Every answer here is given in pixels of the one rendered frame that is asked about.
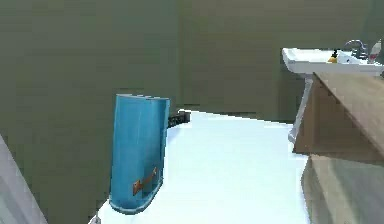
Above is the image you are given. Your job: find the blue bin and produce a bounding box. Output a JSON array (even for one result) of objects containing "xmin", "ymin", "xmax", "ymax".
[{"xmin": 108, "ymin": 93, "xmax": 171, "ymax": 215}]

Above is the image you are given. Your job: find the yellow and black small object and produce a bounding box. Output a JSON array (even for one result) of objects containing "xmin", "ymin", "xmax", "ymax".
[{"xmin": 327, "ymin": 49, "xmax": 340, "ymax": 64}]

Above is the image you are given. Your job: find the brown wooden cabinet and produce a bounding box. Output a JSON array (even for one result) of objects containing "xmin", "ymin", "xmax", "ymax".
[{"xmin": 292, "ymin": 71, "xmax": 384, "ymax": 224}]

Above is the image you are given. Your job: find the grey sink faucet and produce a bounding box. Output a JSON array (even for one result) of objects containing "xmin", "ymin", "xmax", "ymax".
[{"xmin": 343, "ymin": 39, "xmax": 369, "ymax": 60}]

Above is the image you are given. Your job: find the white bottle with red label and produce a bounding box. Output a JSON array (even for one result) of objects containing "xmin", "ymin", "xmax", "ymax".
[{"xmin": 368, "ymin": 39, "xmax": 383, "ymax": 64}]

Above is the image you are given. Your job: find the grey white panel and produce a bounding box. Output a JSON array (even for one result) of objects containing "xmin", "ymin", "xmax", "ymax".
[{"xmin": 0, "ymin": 133, "xmax": 49, "ymax": 224}]

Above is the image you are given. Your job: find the white pedestal sink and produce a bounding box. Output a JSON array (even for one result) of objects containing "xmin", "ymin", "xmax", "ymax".
[{"xmin": 281, "ymin": 47, "xmax": 384, "ymax": 145}]

